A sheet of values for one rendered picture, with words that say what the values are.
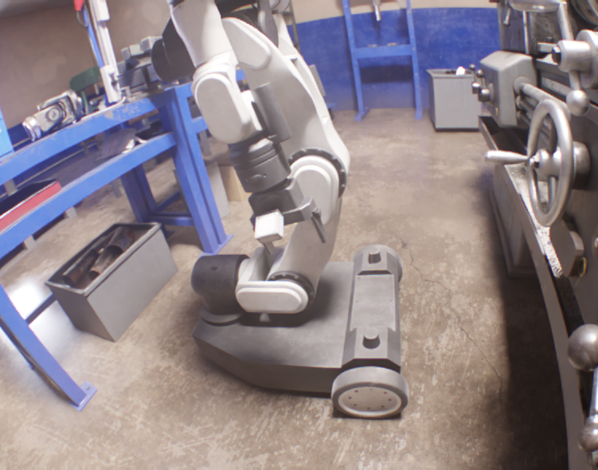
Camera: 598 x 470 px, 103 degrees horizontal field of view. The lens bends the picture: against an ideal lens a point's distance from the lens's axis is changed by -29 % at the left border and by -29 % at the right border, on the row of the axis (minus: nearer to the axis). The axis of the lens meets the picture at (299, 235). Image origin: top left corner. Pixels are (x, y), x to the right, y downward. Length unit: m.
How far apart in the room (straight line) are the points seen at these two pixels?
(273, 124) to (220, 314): 0.69
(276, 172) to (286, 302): 0.46
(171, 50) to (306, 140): 0.36
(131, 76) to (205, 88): 1.01
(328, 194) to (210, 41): 0.38
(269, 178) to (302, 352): 0.53
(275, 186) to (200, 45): 0.26
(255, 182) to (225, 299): 0.54
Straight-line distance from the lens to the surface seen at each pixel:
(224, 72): 0.49
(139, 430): 1.17
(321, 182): 0.69
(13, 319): 1.17
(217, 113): 0.50
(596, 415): 0.41
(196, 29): 0.53
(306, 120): 0.70
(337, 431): 0.96
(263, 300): 0.92
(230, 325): 1.05
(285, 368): 0.91
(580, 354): 0.30
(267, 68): 0.67
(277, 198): 0.55
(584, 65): 0.43
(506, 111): 1.37
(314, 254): 0.84
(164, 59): 0.80
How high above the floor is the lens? 0.87
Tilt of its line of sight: 30 degrees down
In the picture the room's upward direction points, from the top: 11 degrees counter-clockwise
